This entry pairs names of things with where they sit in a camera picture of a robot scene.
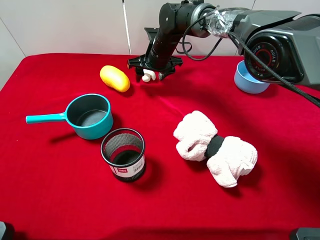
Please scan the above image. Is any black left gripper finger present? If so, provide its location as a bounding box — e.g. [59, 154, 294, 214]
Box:
[158, 71, 173, 81]

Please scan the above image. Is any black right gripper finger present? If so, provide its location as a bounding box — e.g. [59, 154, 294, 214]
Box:
[135, 67, 144, 82]

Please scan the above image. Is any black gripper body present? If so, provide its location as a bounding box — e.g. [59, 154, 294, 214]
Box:
[127, 55, 183, 73]

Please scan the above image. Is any white toy mushroom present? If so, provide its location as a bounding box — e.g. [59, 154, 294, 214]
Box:
[141, 69, 156, 83]

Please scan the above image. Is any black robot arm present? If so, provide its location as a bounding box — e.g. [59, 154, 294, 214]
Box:
[127, 0, 320, 89]

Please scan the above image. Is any yellow mango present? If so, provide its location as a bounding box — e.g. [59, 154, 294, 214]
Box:
[99, 65, 131, 93]

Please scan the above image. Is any white vertical pole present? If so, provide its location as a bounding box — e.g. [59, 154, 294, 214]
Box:
[122, 0, 132, 55]

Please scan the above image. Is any light blue bowl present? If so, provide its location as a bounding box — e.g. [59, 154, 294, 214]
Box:
[234, 60, 270, 94]

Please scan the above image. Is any black mesh pen holder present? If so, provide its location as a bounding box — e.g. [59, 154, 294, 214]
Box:
[100, 128, 146, 182]

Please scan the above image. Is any red table cloth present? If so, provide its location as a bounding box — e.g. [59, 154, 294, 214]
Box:
[0, 53, 320, 240]

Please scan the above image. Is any pink towel with black band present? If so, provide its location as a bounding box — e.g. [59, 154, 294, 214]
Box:
[173, 110, 258, 188]

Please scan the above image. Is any teal saucepan with handle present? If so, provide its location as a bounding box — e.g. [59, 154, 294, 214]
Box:
[25, 93, 114, 140]

